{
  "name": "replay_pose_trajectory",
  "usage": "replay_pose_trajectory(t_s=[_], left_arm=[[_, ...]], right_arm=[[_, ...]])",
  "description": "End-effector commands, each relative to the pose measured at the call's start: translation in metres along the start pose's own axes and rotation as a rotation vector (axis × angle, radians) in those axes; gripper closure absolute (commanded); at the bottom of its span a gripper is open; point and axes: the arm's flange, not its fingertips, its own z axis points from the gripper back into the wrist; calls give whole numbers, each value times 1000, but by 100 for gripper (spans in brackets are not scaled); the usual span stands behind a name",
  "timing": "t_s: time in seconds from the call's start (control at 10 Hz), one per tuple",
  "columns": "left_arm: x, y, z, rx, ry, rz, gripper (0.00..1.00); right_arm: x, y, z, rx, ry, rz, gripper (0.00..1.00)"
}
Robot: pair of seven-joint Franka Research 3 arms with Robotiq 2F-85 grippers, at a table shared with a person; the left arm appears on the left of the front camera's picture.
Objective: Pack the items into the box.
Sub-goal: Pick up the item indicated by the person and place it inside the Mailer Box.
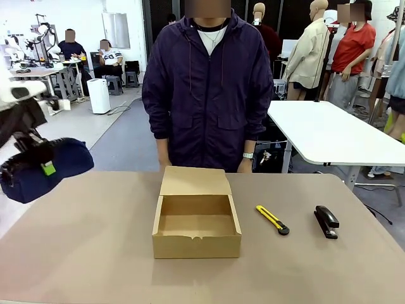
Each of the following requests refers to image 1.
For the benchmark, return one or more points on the yellow utility knife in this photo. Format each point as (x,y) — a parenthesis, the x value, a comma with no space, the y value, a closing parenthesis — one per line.
(271,219)

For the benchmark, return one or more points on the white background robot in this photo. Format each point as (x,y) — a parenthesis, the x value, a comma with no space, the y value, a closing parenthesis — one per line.
(44,35)

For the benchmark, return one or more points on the person's left forearm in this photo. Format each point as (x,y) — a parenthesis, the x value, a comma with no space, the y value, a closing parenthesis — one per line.
(250,147)

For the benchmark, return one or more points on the brown cardboard box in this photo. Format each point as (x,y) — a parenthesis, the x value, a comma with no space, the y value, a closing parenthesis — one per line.
(196,245)

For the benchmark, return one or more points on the mannequin in light blue jacket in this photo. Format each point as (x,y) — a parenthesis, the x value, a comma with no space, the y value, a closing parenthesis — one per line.
(395,69)

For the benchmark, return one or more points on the figure in red shirt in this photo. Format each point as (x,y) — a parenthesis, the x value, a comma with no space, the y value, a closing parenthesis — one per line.
(351,57)

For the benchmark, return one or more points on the mannequin in beige jacket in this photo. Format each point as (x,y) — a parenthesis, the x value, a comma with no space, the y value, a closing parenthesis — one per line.
(307,54)

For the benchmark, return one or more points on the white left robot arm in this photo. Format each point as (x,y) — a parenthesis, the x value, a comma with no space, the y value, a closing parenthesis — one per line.
(22,90)

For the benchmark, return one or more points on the grey stool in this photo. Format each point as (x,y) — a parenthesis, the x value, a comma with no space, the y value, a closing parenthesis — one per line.
(114,85)

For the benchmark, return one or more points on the white smartwatch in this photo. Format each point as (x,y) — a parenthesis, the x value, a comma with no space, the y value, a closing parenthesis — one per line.
(248,155)

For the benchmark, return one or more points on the dark stool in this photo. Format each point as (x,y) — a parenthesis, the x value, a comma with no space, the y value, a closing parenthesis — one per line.
(131,79)

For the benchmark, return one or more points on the white table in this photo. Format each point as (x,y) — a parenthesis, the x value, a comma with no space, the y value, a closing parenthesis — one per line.
(332,133)

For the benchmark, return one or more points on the mannequin in dark red top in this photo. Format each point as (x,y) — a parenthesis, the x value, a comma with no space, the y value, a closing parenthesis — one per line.
(265,28)

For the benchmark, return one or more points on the person's left hand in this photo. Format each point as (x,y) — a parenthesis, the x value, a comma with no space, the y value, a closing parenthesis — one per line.
(246,166)

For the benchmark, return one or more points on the navy zip pouch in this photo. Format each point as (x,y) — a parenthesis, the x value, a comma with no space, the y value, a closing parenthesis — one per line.
(68,160)

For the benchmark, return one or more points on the person's right forearm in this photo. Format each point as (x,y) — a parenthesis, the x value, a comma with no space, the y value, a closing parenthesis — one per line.
(163,144)

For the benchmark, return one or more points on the black stand pole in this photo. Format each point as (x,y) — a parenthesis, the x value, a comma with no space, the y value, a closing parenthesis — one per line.
(326,63)

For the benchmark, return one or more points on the person in purple jacket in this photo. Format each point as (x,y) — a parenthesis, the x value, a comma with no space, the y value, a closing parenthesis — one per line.
(207,95)

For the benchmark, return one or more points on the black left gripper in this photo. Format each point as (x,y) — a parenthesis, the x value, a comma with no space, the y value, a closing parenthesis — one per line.
(22,122)

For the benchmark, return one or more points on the black stapler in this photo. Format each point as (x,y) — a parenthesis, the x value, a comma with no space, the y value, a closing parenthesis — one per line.
(327,220)

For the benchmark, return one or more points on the seated person in white jersey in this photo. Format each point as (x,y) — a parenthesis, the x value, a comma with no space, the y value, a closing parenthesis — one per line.
(109,60)

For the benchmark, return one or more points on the wooden workbench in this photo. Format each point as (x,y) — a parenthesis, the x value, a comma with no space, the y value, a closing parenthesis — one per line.
(38,74)

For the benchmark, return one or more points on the key bunch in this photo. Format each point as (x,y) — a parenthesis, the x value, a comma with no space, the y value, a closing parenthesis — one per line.
(264,157)

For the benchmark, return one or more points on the grey wall panel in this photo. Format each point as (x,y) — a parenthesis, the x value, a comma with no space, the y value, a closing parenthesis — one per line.
(115,30)

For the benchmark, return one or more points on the seated person in dark shirt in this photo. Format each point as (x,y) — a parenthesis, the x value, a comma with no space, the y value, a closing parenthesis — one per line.
(71,49)

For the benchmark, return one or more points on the white air purifier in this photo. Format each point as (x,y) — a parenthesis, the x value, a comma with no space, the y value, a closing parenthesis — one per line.
(98,95)

